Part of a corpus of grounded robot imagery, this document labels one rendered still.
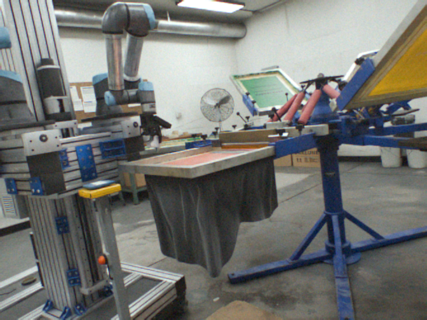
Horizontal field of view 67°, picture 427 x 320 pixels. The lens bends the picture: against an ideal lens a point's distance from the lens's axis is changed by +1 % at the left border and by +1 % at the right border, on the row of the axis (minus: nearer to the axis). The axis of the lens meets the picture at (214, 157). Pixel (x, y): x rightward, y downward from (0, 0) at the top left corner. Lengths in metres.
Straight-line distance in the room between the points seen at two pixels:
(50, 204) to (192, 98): 4.84
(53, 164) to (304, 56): 5.40
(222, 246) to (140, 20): 1.10
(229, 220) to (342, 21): 5.05
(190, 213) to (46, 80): 0.98
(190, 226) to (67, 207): 0.71
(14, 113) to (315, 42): 5.37
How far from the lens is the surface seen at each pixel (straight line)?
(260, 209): 1.53
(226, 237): 1.41
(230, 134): 1.82
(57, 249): 1.95
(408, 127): 2.48
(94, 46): 5.62
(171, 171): 1.24
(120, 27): 1.67
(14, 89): 1.64
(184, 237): 1.50
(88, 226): 1.92
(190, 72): 6.49
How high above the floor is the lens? 1.19
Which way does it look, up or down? 8 degrees down
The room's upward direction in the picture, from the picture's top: 8 degrees counter-clockwise
